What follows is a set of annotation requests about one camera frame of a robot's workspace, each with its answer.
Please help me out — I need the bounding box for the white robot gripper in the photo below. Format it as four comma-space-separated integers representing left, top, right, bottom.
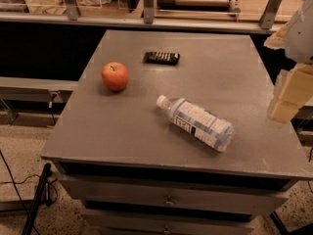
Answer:
264, 0, 313, 123

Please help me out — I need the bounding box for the clear blue-label plastic bottle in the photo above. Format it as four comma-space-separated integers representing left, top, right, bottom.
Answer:
156, 95, 235, 152

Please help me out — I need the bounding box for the black snack bar packet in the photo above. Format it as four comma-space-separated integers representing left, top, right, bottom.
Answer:
143, 52, 180, 66

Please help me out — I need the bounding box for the red apple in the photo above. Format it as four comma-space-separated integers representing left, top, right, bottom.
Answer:
102, 62, 129, 92

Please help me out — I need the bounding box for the upper grey drawer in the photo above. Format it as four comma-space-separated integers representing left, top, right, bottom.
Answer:
60, 175, 288, 215

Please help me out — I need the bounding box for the grey drawer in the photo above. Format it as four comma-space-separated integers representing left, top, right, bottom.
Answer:
60, 175, 288, 215
82, 209, 253, 235

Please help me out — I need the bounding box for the grey drawer cabinet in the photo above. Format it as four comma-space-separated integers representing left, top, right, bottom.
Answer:
42, 30, 312, 226

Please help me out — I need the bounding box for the lower grey drawer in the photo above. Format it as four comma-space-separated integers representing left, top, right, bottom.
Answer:
82, 209, 253, 235

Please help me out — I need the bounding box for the grey side bench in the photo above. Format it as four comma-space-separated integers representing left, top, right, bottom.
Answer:
0, 76, 78, 125

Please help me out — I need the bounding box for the black tripod leg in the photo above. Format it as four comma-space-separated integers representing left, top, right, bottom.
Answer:
22, 163, 52, 235

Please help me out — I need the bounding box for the grey metal rail frame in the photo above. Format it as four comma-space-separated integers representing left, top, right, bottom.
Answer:
0, 0, 313, 35

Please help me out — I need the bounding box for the black floor cable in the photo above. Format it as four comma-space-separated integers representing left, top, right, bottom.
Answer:
0, 149, 42, 235

